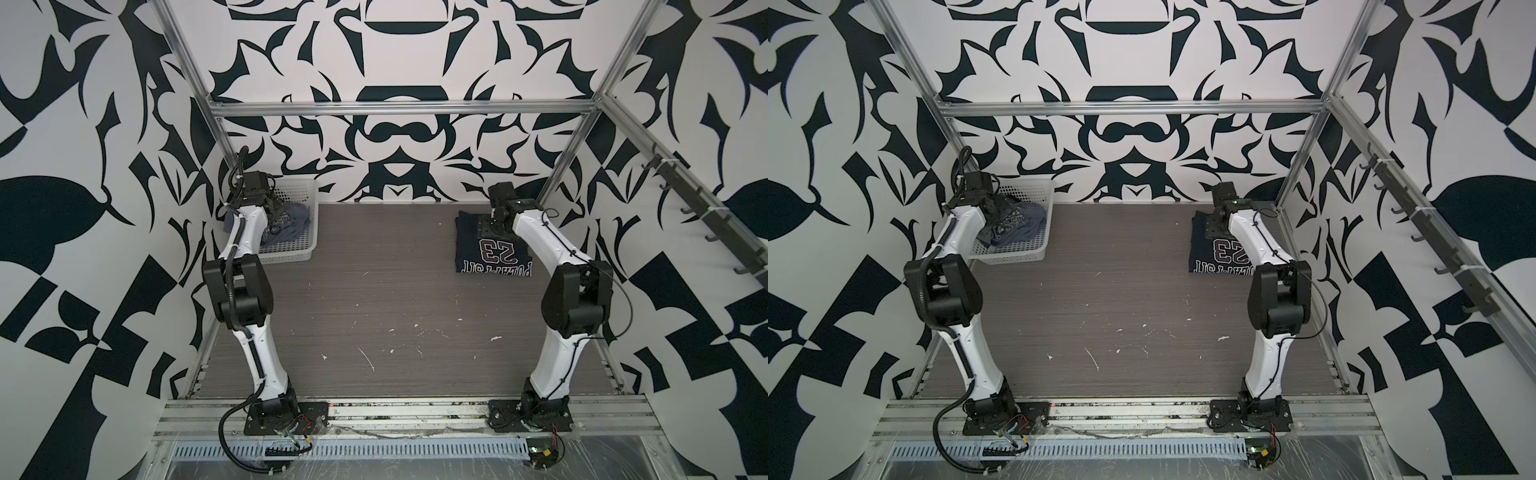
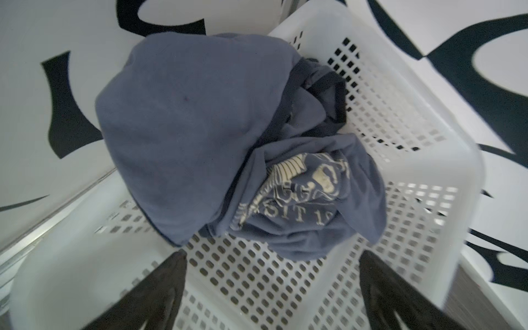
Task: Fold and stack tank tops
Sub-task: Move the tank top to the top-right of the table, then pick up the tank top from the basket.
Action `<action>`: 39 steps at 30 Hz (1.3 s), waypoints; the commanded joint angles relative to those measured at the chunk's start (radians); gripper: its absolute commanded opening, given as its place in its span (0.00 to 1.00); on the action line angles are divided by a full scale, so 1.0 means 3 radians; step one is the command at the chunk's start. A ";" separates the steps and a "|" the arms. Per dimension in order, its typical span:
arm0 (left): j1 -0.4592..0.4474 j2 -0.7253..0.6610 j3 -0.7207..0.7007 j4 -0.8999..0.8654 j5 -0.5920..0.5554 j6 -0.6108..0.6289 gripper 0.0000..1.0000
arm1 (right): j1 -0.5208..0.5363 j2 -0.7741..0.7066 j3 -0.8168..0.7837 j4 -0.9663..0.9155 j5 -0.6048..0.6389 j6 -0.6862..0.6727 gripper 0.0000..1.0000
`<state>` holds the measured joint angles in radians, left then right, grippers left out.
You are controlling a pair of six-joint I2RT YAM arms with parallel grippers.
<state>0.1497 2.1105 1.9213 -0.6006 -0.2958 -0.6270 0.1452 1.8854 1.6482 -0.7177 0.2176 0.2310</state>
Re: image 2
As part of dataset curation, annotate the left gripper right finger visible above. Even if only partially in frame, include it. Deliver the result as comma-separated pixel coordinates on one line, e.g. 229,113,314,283
359,250,463,330

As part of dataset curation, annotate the grey blue printed tank top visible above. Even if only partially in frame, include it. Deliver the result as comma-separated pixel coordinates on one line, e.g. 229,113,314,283
95,32,386,261

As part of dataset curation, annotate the white plastic laundry basket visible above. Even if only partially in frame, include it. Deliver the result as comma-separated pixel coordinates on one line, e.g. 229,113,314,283
9,1,484,329

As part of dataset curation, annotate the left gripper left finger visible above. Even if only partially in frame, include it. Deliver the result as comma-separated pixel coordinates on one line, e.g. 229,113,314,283
85,250,187,329

